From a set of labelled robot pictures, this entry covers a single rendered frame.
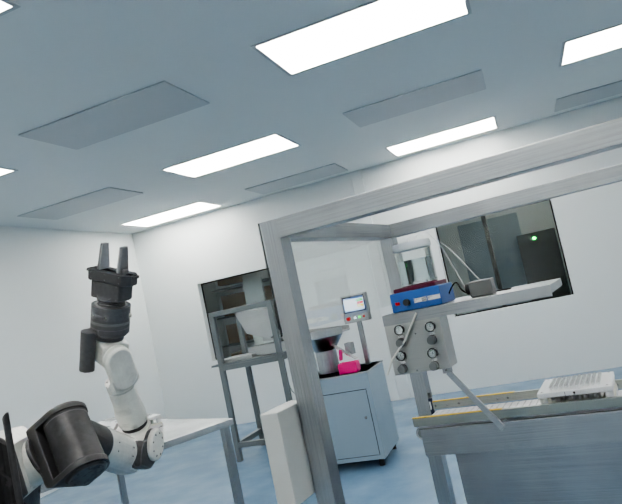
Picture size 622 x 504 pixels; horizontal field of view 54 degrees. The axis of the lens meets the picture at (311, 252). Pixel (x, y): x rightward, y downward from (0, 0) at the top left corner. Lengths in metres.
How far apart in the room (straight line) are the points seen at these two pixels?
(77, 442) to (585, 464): 1.70
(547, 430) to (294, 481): 0.96
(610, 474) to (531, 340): 5.24
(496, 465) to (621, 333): 5.29
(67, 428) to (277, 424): 0.62
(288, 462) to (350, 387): 3.35
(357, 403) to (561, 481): 2.88
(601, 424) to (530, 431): 0.23
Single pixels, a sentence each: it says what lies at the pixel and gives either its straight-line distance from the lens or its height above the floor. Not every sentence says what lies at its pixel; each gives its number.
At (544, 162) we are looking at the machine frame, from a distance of 1.59.
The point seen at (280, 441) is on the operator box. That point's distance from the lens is 1.78.
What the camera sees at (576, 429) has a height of 0.78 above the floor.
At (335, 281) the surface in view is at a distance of 2.22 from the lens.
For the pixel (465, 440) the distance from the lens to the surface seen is 2.43.
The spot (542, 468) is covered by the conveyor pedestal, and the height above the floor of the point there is 0.64.
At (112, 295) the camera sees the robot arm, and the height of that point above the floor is 1.49.
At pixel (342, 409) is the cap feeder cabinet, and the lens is 5.16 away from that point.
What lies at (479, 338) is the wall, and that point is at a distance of 7.62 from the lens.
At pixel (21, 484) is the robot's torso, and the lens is 1.39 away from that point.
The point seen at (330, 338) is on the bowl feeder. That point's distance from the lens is 5.31.
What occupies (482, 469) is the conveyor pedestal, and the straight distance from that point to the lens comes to 2.50.
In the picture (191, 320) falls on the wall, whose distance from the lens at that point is 8.79.
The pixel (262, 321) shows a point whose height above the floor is 1.31.
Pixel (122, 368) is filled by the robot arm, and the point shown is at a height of 1.32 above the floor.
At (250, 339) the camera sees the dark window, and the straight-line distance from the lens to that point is 8.51.
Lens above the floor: 1.38
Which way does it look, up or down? 5 degrees up
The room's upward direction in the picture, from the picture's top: 12 degrees counter-clockwise
